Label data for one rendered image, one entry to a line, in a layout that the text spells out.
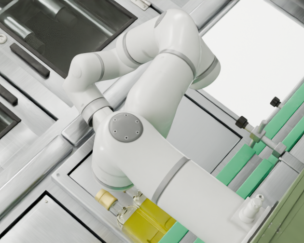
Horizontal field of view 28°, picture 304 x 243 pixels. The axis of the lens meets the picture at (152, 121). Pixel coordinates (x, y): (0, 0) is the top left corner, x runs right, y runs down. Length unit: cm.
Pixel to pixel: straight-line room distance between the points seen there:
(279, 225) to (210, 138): 82
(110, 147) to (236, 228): 24
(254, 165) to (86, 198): 45
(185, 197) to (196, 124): 74
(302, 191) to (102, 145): 33
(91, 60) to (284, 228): 76
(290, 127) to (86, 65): 53
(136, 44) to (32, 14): 64
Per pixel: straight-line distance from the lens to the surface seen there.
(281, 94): 180
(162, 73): 108
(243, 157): 137
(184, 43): 113
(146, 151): 98
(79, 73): 148
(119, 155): 98
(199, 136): 167
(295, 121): 157
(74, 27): 190
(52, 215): 159
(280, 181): 135
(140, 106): 105
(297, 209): 93
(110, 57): 153
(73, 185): 158
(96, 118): 148
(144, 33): 134
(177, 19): 117
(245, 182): 135
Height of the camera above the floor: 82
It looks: 14 degrees up
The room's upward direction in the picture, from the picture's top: 52 degrees counter-clockwise
